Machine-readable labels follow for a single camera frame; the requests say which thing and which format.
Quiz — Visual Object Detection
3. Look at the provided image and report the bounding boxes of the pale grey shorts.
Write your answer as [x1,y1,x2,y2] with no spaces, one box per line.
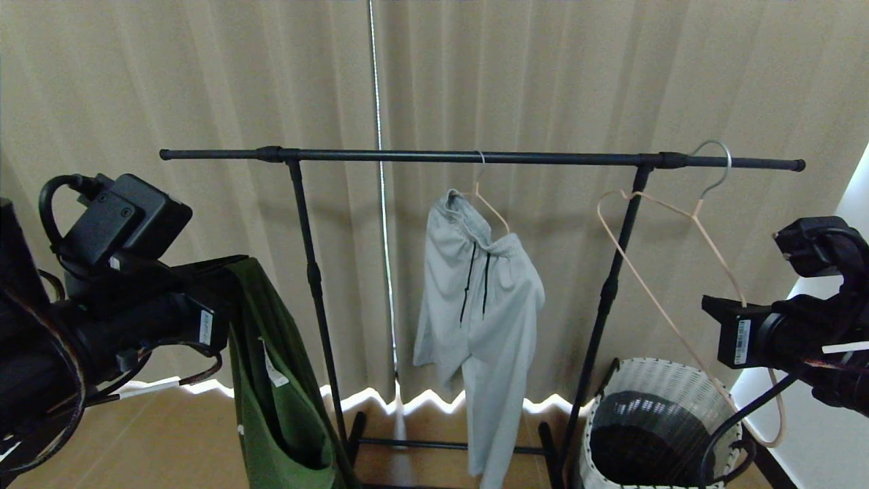
[413,189,546,488]

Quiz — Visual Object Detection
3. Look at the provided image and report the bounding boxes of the black clothes rack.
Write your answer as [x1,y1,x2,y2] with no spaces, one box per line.
[160,145,807,489]

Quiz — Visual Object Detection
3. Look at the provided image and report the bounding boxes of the white laundry basket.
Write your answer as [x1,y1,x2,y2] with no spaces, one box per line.
[576,358,758,489]

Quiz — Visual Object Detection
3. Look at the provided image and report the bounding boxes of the braided black cable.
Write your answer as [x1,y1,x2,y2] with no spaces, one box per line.
[0,285,88,473]

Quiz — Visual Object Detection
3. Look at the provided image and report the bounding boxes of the pink clothes hanger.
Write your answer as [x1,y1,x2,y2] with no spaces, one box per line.
[448,151,511,235]
[597,139,787,449]

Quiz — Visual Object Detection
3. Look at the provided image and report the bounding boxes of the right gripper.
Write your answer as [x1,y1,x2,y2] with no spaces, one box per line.
[701,292,863,371]

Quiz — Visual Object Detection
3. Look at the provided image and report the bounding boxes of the beige curtain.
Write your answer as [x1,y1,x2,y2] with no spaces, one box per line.
[0,0,869,408]

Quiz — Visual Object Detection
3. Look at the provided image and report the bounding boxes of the black cable with white band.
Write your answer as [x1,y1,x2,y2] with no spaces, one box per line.
[81,343,223,408]

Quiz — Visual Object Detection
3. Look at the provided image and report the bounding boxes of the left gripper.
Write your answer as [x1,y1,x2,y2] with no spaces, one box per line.
[75,285,232,367]

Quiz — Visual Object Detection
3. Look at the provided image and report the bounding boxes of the green garment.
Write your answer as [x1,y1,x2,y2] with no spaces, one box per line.
[226,257,360,489]

